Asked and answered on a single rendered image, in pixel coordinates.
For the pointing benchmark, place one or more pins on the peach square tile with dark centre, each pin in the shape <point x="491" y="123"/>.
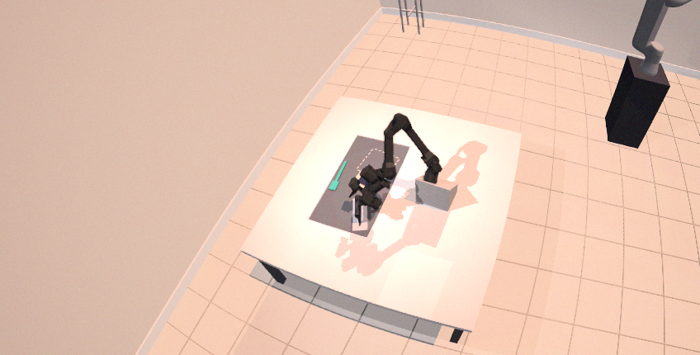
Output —
<point x="363" y="182"/>

